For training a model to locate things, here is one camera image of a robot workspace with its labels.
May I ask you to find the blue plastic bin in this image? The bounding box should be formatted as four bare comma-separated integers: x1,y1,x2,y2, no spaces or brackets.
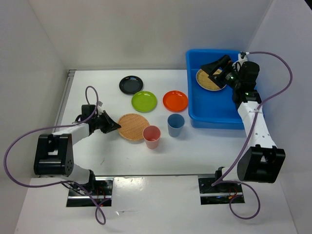
186,49,244,130

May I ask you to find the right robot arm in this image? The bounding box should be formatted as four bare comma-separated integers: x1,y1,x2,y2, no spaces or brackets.
201,55,286,192

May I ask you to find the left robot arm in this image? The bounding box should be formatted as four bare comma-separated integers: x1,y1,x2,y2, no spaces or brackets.
34,104,121,195

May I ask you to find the green round plate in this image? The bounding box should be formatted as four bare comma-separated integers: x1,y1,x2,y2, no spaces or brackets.
131,91,157,113

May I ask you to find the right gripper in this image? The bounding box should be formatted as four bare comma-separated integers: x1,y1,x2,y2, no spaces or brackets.
200,54,241,89

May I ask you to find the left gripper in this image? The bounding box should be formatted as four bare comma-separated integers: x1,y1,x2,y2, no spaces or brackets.
92,110,120,134

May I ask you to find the black round plate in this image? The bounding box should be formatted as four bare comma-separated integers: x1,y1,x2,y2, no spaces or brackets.
119,76,143,95

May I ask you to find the blue plastic cup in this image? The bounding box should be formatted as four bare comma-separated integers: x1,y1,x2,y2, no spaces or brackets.
167,114,185,137

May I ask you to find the pink plastic cup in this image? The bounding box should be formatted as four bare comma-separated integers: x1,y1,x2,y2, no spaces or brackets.
142,125,161,149

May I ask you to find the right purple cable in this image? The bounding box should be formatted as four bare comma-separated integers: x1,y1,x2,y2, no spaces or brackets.
211,51,293,220

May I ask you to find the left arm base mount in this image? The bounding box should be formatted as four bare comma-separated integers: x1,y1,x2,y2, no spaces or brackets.
64,176,114,207

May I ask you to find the orange round plate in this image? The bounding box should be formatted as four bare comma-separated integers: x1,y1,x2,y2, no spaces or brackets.
162,90,188,112

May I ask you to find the aluminium table edge rail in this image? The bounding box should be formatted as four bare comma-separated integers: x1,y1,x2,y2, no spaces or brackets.
39,69,77,177

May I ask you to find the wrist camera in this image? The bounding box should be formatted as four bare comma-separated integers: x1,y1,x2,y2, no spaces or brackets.
237,52,249,65
97,101,103,116

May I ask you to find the brown woven bamboo plate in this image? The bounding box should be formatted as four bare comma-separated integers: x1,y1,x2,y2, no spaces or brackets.
118,114,150,141

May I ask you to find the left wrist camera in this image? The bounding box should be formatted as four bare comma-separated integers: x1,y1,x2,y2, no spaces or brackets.
97,101,103,116

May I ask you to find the green-rimmed bamboo woven plate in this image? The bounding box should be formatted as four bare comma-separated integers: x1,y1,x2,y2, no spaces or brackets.
196,69,226,91

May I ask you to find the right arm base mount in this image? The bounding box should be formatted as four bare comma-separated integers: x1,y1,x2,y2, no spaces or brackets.
198,175,245,205

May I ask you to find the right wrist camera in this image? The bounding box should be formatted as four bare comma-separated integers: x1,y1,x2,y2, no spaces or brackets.
237,52,249,65

